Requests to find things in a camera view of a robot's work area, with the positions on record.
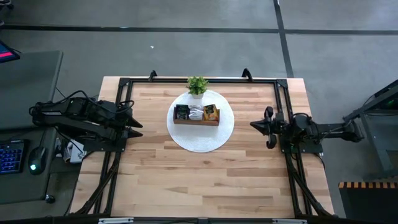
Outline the white orange tea packet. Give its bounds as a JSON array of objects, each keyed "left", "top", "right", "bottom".
[{"left": 188, "top": 105, "right": 205, "bottom": 121}]

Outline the wooden three-compartment box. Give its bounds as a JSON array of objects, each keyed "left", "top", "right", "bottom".
[{"left": 172, "top": 104, "right": 221, "bottom": 127}]

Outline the grey desk top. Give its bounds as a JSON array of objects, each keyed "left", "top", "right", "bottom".
[{"left": 0, "top": 51, "right": 63, "bottom": 131}]

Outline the backlit black keyboard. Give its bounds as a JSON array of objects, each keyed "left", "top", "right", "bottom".
[{"left": 0, "top": 139, "right": 27, "bottom": 175}]

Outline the dark foil tea packet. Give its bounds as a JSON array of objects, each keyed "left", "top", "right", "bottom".
[{"left": 175, "top": 104, "right": 191, "bottom": 121}]

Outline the grey metal cart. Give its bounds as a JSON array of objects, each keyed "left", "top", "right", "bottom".
[{"left": 343, "top": 79, "right": 398, "bottom": 180}]

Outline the small green potted plant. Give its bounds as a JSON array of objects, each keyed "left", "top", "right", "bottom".
[{"left": 186, "top": 76, "right": 210, "bottom": 100}]

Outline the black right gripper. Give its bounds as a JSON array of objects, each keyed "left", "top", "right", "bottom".
[{"left": 249, "top": 106, "right": 286, "bottom": 150}]

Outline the yellow orange tea packet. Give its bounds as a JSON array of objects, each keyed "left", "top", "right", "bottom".
[{"left": 203, "top": 103, "right": 220, "bottom": 122}]

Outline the round white woven placemat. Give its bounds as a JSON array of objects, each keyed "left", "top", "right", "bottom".
[{"left": 166, "top": 90, "right": 235, "bottom": 153}]

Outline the tilted computer screen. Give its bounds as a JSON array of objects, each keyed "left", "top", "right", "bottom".
[{"left": 0, "top": 40, "right": 21, "bottom": 64}]

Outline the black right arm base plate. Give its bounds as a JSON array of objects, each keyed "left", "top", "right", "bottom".
[{"left": 279, "top": 130, "right": 324, "bottom": 156}]

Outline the black computer mouse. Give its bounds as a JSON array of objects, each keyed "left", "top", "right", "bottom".
[{"left": 27, "top": 146, "right": 48, "bottom": 176}]

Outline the silver metal bracket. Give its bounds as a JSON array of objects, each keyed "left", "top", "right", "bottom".
[
  {"left": 272, "top": 218, "right": 308, "bottom": 224},
  {"left": 98, "top": 217, "right": 134, "bottom": 224}
]

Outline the white cardboard box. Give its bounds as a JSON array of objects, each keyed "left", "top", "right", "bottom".
[{"left": 63, "top": 139, "right": 88, "bottom": 164}]

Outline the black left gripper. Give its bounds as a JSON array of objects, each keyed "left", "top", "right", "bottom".
[{"left": 114, "top": 100, "right": 144, "bottom": 141}]

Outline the black case orange striped edge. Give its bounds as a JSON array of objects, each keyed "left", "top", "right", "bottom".
[{"left": 338, "top": 181, "right": 398, "bottom": 224}]

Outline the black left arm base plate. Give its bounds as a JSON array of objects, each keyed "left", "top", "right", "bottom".
[{"left": 82, "top": 136, "right": 127, "bottom": 153}]

